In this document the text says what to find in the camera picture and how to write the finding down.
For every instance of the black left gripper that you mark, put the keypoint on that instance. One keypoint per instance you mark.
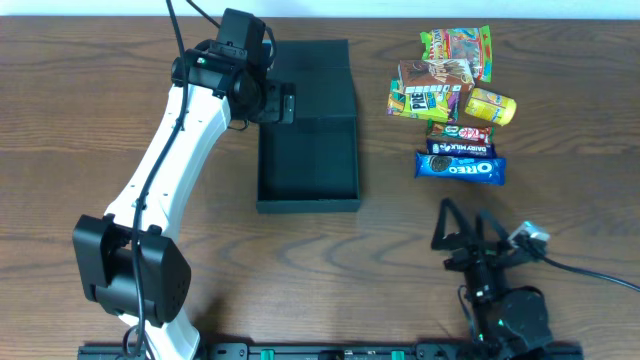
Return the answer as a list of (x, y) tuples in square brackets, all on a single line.
[(286, 107)]

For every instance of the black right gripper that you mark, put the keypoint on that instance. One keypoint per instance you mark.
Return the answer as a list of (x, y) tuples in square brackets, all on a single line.
[(473, 251)]

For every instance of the blue Oreo pack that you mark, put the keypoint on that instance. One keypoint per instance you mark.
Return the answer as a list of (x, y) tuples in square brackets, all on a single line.
[(476, 170)]

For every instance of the dark green gift box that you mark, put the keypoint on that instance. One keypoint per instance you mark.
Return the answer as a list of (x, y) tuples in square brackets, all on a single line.
[(311, 165)]

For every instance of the brown Pocky box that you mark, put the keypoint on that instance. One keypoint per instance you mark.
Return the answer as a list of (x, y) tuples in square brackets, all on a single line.
[(444, 75)]

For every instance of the colourful gummy candy bag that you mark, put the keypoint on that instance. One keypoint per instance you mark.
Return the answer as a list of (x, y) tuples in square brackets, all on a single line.
[(472, 44)]

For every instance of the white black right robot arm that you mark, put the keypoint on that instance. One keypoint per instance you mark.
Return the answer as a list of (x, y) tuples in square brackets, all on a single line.
[(504, 322)]

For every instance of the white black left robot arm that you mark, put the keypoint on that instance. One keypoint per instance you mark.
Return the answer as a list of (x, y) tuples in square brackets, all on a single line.
[(128, 258)]

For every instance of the purple Dairy Milk bar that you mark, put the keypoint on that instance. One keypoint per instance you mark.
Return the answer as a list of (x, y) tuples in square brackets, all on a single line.
[(458, 149)]

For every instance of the red green KitKat bar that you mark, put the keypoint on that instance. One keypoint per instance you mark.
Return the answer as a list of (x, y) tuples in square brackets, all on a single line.
[(483, 135)]

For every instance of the yellow Mentos bottle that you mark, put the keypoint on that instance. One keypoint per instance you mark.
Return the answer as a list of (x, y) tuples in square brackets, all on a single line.
[(489, 106)]

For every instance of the yellow green Pretz box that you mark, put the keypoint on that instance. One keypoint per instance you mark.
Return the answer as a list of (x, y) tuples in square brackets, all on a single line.
[(434, 106)]

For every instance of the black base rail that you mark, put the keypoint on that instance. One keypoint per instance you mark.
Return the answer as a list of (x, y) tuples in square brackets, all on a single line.
[(421, 351)]

